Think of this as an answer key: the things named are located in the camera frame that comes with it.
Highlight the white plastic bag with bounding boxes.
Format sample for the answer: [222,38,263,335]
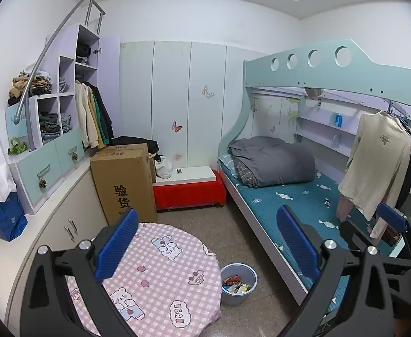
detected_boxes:
[155,155,173,179]

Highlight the black cloth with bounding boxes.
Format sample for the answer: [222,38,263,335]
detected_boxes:
[110,136,160,164]

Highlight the green hanging garment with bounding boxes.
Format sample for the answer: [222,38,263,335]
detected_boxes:
[93,88,110,144]

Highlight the checked pillow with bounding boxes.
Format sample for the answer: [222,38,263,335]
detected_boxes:
[220,154,243,183]

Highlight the large cardboard box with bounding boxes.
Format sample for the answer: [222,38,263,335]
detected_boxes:
[90,149,158,226]

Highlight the pile of folded clothes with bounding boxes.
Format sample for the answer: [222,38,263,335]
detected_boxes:
[9,71,53,108]

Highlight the black hanging coat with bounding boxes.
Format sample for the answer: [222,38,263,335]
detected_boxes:
[86,81,115,141]

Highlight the pink garment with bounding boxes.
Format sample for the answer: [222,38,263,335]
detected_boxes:
[336,197,385,239]

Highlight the cream hanging jacket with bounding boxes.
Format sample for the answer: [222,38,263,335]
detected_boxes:
[75,82,102,149]

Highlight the grey duvet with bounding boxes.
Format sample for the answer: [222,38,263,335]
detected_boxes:
[227,136,316,188]

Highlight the lilac and teal stair cabinet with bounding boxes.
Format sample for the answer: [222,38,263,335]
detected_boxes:
[5,24,102,215]

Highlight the folded black clothes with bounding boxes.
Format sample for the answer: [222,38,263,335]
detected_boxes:
[76,43,92,64]

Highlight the low white cabinet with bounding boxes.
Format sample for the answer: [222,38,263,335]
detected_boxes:
[0,161,109,337]

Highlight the black hanging garment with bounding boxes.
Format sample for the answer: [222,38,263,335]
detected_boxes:
[395,135,411,211]

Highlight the folded dark jeans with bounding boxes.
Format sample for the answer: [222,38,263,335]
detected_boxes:
[38,111,63,142]

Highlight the blue plastic bucket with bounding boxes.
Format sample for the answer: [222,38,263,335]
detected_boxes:
[220,263,258,306]

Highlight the blue clothes hangers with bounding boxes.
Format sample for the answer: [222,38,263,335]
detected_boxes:
[386,101,411,141]

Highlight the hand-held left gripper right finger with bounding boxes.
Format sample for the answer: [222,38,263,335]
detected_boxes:
[276,204,396,337]

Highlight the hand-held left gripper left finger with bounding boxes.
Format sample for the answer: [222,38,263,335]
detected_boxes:
[20,209,140,337]

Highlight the white wardrobe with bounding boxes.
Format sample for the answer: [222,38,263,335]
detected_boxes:
[119,40,269,169]

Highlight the green plant ornament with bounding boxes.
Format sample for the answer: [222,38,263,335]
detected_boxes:
[8,137,28,156]

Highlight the metal handrail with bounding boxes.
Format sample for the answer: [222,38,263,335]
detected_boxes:
[14,0,106,151]

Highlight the teal bunk bed frame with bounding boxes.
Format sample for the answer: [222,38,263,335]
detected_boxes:
[217,39,411,327]

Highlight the yellow hanging garment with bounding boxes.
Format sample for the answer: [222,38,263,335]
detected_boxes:
[88,86,108,148]

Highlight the cream long-sleeve shirt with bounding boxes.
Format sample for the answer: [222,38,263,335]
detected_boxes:
[337,110,411,222]

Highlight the blue plastic bag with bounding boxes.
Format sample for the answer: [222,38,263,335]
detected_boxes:
[0,192,28,242]

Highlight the round table, pink checked cloth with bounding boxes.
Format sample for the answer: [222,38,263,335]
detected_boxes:
[67,222,222,337]

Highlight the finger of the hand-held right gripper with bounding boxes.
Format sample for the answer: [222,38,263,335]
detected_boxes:
[377,202,411,261]
[339,219,370,252]

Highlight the red bench with white top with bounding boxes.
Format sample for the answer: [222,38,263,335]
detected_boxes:
[153,166,226,211]

